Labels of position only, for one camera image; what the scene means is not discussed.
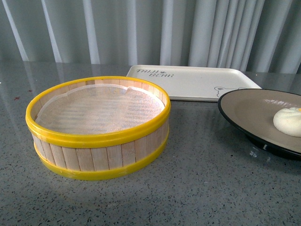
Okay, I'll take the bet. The beige plate with black rim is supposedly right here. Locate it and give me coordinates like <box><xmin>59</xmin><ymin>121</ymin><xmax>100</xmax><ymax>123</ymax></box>
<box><xmin>218</xmin><ymin>89</ymin><xmax>301</xmax><ymax>160</ymax></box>

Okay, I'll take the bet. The white steamed bun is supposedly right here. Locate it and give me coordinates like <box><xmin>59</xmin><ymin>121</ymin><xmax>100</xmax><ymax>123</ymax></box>
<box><xmin>273</xmin><ymin>107</ymin><xmax>301</xmax><ymax>137</ymax></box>

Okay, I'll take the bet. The cream rectangular tray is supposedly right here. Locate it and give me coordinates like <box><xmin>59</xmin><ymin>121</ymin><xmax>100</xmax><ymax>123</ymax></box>
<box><xmin>127</xmin><ymin>65</ymin><xmax>260</xmax><ymax>102</ymax></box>

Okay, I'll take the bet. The white steamer liner cloth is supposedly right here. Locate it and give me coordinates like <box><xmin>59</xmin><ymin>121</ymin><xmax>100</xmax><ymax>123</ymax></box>
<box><xmin>35</xmin><ymin>84</ymin><xmax>165</xmax><ymax>135</ymax></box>

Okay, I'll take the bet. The yellow rimmed bamboo steamer basket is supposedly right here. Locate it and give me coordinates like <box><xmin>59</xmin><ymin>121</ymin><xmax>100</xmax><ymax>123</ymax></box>
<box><xmin>25</xmin><ymin>76</ymin><xmax>171</xmax><ymax>180</ymax></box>

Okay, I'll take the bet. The grey pleated curtain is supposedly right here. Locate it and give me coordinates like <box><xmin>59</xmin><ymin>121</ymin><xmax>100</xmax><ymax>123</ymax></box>
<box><xmin>0</xmin><ymin>0</ymin><xmax>301</xmax><ymax>73</ymax></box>

